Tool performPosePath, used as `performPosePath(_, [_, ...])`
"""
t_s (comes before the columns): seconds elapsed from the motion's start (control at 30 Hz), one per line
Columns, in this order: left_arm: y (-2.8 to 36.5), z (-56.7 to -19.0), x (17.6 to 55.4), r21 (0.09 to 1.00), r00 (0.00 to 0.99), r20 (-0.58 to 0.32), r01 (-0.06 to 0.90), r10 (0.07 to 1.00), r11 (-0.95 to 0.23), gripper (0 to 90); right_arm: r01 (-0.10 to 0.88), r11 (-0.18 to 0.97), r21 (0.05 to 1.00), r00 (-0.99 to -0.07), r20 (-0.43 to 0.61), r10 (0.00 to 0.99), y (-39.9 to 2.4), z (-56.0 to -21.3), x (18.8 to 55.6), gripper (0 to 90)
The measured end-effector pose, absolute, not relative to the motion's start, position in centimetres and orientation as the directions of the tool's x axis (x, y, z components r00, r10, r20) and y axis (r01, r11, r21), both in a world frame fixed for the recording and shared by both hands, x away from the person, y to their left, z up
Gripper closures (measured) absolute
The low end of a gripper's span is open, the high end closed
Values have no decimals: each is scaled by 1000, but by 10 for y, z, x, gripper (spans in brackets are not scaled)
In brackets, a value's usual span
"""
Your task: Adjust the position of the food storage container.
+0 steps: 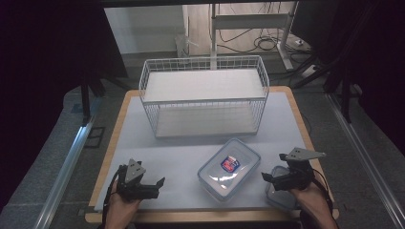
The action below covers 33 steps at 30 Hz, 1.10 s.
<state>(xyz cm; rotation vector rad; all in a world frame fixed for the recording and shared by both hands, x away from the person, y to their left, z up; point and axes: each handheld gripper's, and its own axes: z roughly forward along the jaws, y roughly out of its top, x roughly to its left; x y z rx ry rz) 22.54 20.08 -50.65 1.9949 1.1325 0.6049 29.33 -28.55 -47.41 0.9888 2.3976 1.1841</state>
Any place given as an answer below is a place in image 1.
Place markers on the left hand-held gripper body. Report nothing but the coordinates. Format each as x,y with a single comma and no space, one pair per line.
133,187

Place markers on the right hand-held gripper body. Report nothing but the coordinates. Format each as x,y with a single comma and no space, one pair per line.
297,175

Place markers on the small clear blue-rimmed food container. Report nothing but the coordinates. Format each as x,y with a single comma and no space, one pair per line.
280,198

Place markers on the large clear blue-rimmed food container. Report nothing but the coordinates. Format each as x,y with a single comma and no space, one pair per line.
223,178

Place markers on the person's left hand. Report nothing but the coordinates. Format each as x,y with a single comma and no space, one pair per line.
122,208

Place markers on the person's right hand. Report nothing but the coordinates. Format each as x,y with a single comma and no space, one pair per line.
310,200

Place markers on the pale grey table mat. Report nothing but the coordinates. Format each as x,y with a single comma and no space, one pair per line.
178,159

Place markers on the wooden table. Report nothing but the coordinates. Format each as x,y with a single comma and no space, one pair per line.
110,152

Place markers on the black tripod legs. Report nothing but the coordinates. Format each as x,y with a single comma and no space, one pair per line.
345,95

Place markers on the white power strip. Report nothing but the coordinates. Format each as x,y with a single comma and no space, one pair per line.
309,71

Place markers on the black stand legs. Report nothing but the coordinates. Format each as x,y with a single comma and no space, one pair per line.
86,101

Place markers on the dark curtain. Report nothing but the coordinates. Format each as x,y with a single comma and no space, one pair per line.
375,63
47,63

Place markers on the white panel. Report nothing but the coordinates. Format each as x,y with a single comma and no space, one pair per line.
143,28

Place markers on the aluminium floor rail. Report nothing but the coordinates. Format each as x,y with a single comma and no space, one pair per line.
62,178
366,159

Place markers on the white metal desk frame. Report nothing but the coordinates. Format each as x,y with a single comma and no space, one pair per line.
248,21

